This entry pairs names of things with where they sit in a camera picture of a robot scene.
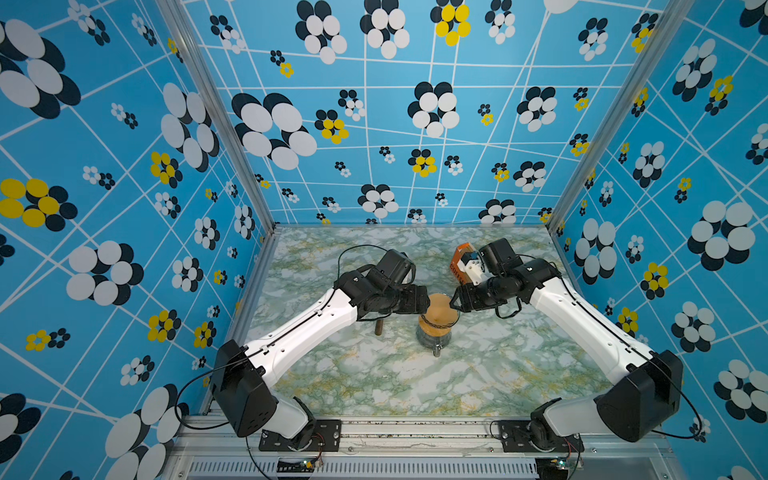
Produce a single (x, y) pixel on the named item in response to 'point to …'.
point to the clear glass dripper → (440, 314)
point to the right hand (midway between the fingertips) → (461, 302)
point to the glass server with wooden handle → (379, 327)
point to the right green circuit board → (552, 468)
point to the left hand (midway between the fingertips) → (422, 302)
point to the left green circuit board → (303, 466)
